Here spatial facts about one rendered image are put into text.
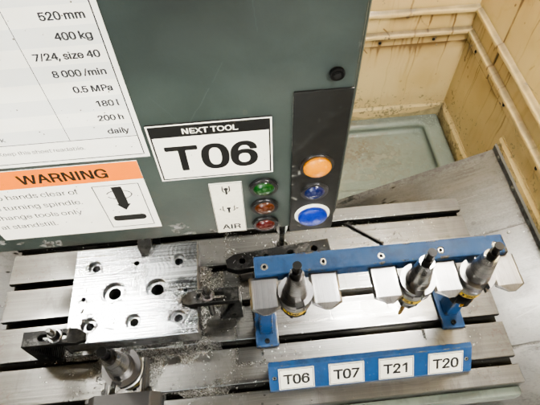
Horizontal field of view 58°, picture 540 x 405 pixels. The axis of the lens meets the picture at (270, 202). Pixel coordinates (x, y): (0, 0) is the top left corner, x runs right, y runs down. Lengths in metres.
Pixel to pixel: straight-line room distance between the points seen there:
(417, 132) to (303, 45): 1.69
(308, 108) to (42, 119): 0.20
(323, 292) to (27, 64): 0.66
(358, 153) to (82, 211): 1.51
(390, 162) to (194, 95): 1.56
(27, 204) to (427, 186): 1.32
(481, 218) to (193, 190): 1.20
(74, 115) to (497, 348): 1.09
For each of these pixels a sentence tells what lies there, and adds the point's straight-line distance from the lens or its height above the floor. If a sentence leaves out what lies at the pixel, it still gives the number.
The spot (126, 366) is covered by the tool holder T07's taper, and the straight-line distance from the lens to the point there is 0.83.
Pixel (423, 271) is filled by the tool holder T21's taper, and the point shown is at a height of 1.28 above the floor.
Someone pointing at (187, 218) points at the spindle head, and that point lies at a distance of 0.49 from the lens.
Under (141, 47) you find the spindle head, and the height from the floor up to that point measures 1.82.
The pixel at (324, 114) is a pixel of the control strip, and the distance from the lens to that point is 0.38.
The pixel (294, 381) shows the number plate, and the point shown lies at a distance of 1.12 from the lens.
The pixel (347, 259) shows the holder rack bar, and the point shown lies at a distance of 0.91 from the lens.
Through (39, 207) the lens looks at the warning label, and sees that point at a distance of 0.49.
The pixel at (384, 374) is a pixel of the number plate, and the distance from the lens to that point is 1.16.
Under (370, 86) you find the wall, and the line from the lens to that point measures 1.85.
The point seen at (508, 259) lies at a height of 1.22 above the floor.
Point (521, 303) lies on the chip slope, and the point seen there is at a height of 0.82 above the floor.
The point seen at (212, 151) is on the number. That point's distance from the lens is 0.40.
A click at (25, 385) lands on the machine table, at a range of 1.29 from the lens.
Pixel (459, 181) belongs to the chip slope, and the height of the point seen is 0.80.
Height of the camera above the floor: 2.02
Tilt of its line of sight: 56 degrees down
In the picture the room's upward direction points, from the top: 2 degrees counter-clockwise
